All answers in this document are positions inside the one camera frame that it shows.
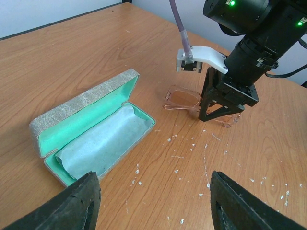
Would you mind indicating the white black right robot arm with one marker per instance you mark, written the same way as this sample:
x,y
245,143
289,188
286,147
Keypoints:
x,y
269,28

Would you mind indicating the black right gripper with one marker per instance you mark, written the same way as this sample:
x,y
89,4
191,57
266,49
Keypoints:
x,y
250,59

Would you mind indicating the light blue cleaning cloth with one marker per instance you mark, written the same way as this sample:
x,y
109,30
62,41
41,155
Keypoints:
x,y
100,147

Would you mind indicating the red thin-frame sunglasses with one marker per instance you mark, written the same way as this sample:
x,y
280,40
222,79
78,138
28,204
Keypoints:
x,y
180,98

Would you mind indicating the grey leather glasses case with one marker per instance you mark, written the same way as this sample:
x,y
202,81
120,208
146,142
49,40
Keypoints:
x,y
56,128

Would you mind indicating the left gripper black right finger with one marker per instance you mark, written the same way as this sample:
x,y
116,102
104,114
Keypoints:
x,y
235,208

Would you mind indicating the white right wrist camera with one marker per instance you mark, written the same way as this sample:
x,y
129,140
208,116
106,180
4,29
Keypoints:
x,y
201,54

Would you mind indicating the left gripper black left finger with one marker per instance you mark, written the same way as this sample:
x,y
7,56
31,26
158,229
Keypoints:
x,y
75,208

